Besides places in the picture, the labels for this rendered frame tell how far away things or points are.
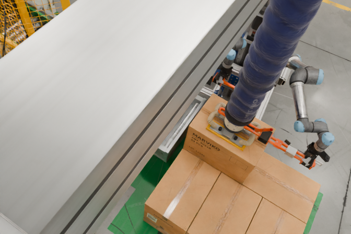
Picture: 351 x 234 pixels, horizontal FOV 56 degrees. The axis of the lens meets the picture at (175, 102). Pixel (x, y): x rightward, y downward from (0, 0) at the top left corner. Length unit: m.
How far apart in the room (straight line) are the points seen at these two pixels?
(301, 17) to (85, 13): 1.50
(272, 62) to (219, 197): 1.37
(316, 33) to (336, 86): 0.95
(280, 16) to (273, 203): 1.76
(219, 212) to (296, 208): 0.66
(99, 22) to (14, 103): 0.08
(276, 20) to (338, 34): 3.76
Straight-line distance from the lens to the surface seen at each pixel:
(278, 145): 2.58
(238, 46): 2.63
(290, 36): 1.77
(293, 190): 3.11
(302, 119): 2.36
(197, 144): 2.80
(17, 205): 0.19
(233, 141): 2.62
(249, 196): 2.95
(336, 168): 4.08
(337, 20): 5.68
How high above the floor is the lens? 3.22
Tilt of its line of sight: 56 degrees down
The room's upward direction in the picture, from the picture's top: 10 degrees clockwise
